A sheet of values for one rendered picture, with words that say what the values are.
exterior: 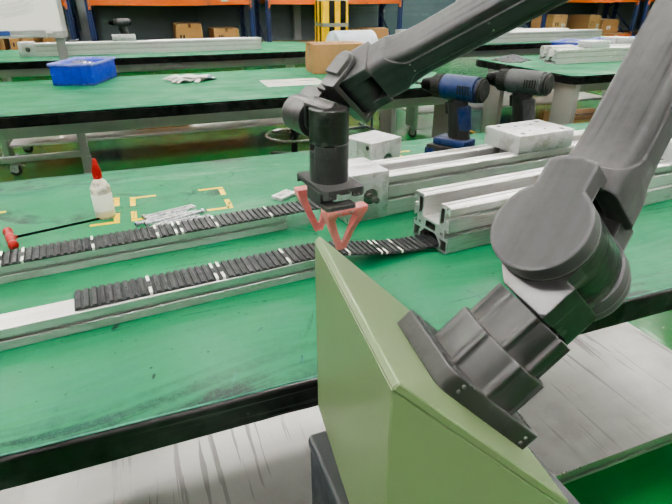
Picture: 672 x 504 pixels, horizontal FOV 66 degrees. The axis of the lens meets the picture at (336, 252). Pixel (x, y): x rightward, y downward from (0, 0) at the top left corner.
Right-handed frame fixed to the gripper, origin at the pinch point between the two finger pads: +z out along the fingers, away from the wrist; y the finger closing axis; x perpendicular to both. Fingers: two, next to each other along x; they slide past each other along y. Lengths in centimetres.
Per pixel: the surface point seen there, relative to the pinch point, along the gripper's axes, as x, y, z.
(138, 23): -119, 1046, 18
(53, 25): 30, 294, -17
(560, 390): -70, 2, 62
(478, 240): -26.1, -5.3, 4.4
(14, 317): 43.9, 1.0, 2.7
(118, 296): 31.6, -0.4, 2.3
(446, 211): -19.3, -4.2, -1.9
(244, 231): 8.6, 17.2, 4.6
